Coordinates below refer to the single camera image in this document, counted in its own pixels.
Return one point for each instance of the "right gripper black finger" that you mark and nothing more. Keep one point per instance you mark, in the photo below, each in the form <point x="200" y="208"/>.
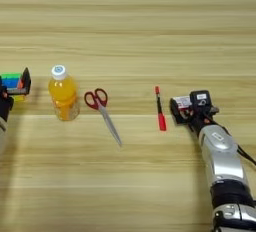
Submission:
<point x="176" y="114"/>

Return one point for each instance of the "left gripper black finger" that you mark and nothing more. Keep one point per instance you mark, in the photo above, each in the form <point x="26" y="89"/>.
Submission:
<point x="26" y="77"/>

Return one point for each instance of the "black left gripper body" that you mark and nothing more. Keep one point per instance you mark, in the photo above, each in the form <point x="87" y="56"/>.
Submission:
<point x="5" y="107"/>

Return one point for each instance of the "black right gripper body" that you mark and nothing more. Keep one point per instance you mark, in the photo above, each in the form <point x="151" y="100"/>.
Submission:
<point x="203" y="121"/>

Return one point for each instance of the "red and white card box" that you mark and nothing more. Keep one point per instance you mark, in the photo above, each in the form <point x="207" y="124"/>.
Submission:
<point x="182" y="102"/>

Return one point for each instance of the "colourful puzzle cube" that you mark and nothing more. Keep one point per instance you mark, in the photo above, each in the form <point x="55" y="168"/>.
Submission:
<point x="10" y="80"/>

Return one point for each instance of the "orange juice bottle white cap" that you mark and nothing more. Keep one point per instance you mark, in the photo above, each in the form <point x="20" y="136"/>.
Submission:
<point x="63" y="92"/>

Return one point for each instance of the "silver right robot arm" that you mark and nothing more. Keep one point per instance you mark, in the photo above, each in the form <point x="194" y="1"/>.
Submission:
<point x="223" y="156"/>

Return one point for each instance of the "red and black pen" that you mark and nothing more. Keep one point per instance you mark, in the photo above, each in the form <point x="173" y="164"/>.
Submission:
<point x="162" y="121"/>

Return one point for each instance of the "right gripper's labelled black box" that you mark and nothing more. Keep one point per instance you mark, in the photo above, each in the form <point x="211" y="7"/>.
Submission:
<point x="200" y="101"/>

